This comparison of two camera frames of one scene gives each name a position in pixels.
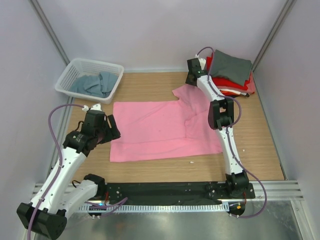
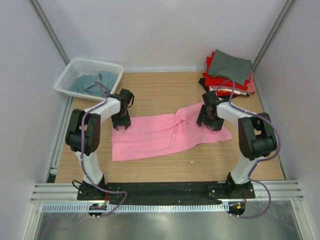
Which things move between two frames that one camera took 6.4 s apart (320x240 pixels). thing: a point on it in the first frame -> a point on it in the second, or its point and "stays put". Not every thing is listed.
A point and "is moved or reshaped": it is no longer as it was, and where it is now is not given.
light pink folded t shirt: [251, 86] stays put
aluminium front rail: [269, 191] stays put
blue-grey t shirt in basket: [101, 86] stays put
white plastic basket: [91, 80] stays put
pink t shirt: [147, 130] is moved or reshaped
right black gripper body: [187, 80] -> [210, 121]
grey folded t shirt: [238, 69] stays put
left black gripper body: [102, 132] -> [121, 119]
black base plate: [170, 192] stays put
